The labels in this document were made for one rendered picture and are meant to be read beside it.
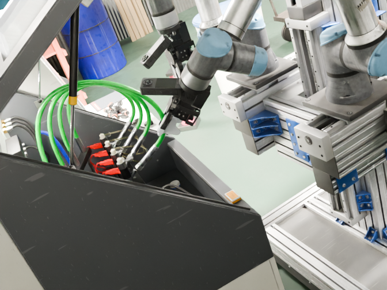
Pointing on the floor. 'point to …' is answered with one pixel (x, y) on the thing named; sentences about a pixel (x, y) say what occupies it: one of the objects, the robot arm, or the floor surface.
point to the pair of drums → (96, 43)
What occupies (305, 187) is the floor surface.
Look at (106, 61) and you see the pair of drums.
